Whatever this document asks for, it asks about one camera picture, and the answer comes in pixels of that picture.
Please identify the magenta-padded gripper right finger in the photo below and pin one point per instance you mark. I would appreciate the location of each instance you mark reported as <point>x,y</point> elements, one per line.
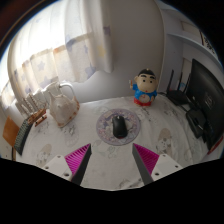
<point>148,160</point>

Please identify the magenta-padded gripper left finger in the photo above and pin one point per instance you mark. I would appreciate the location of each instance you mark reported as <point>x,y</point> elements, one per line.
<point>76,159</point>

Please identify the black computer mouse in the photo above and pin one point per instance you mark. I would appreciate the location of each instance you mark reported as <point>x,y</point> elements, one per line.
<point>119,126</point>

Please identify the round purple mouse pad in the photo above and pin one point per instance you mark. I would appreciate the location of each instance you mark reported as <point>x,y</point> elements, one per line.
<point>105,128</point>

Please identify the white printed tablecloth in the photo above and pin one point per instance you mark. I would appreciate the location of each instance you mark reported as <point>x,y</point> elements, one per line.
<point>166,133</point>

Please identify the large white conch shell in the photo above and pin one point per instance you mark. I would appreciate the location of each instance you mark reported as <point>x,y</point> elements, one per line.
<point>63,108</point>

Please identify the wooden model sailing ship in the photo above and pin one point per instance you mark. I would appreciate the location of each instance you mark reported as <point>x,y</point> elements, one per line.
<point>37,116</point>

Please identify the black keyboard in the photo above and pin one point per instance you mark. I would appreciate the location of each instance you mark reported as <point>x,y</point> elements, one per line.
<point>22,136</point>

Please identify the black router with antennas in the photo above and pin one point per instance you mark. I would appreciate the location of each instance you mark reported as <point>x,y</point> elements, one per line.
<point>176,96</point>

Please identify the cartoon boy figurine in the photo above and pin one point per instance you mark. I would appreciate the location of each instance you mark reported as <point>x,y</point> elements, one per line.
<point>145,88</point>

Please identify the white radiator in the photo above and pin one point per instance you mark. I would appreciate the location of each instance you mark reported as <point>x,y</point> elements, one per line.
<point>50,90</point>

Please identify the black monitor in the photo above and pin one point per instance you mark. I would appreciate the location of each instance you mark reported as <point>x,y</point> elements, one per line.
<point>206,93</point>

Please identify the white star-print curtain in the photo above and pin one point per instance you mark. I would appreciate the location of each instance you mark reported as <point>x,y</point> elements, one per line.
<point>60,43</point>

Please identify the white shelf unit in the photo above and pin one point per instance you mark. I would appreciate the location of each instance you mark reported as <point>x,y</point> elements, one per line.
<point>186,33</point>

